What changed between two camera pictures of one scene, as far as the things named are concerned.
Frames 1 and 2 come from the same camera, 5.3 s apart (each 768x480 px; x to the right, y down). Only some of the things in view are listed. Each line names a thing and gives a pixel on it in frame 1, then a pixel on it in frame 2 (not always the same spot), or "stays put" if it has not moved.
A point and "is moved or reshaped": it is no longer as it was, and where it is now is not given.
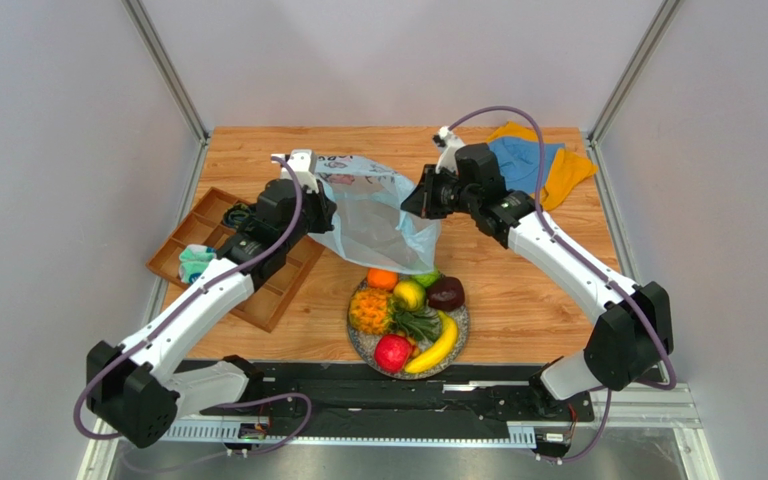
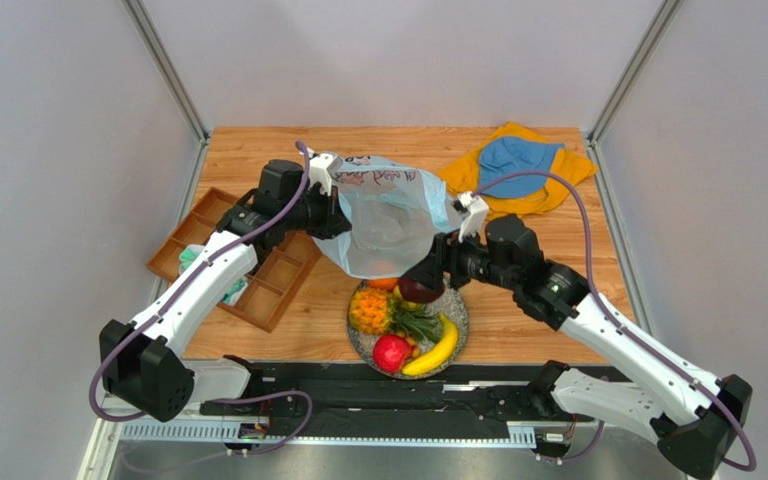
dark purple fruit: [446, 294] → [416, 292]
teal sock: [194, 259] stays put
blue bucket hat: [518, 158] stays put
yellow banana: [440, 350] stays put
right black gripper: [429, 192] → [441, 259]
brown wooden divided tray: [217, 215] stays put
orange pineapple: [374, 311] stays put
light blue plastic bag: [371, 227] is moved or reshaped
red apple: [392, 353] stays put
